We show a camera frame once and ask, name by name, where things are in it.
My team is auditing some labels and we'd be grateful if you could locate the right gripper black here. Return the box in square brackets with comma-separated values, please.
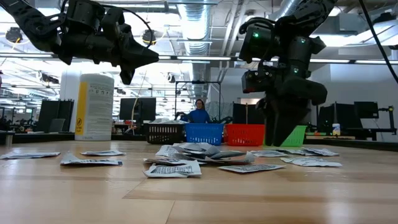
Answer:
[256, 76, 328, 147]

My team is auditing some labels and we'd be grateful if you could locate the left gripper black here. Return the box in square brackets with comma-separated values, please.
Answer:
[58, 32, 160, 85]

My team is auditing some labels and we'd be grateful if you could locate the green plastic basket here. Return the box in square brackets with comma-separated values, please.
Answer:
[280, 124, 308, 147]

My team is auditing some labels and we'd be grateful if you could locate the black ceiling pendant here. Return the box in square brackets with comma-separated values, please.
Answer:
[5, 26, 24, 44]
[141, 29, 157, 46]

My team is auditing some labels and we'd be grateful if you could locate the white printed sachet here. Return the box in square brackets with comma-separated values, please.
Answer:
[280, 156, 343, 168]
[250, 150, 289, 158]
[217, 152, 256, 166]
[218, 163, 285, 174]
[60, 151, 123, 166]
[143, 157, 206, 166]

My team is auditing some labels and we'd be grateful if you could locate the dark antiseptic towelette packet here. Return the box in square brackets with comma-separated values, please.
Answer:
[205, 149, 249, 160]
[303, 147, 340, 157]
[276, 148, 312, 156]

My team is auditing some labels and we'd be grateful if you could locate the black partition panel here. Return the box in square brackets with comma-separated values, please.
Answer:
[37, 99, 75, 133]
[231, 102, 265, 125]

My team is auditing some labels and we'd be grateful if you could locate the red plastic basket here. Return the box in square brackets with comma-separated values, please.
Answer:
[223, 123, 267, 147]

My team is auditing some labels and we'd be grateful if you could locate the ceiling light strip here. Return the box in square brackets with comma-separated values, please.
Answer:
[0, 53, 398, 65]

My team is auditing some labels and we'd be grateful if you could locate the white wipes canister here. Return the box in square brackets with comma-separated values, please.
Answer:
[74, 73, 115, 142]

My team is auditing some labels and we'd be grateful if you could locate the blue plastic basket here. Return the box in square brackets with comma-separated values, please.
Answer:
[183, 123, 225, 146]

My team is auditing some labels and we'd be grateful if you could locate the person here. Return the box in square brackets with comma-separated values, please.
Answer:
[182, 98, 211, 124]

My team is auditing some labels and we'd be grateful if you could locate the black plastic basket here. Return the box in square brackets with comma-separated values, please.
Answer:
[143, 123, 185, 145]

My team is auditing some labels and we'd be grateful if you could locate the crumpled white sachet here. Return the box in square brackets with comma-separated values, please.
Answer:
[143, 160, 203, 179]

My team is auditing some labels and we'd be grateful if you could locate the grey cup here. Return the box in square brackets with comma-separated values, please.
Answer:
[4, 130, 16, 146]

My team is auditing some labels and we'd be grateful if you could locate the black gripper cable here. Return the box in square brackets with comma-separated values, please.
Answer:
[62, 0, 155, 49]

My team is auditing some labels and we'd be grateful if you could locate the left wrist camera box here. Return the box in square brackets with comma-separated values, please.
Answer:
[101, 7, 128, 40]

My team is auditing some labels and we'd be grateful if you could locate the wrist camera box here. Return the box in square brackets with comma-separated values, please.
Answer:
[101, 7, 128, 40]
[241, 68, 278, 94]

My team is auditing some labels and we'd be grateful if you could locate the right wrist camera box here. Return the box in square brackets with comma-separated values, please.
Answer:
[241, 68, 278, 94]

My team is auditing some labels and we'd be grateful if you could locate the silver ceiling duct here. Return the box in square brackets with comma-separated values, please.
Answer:
[177, 0, 216, 103]

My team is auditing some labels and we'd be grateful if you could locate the black camera rig frame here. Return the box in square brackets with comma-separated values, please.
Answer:
[174, 80, 222, 124]

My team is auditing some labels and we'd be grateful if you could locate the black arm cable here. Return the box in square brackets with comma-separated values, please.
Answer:
[358, 0, 398, 85]

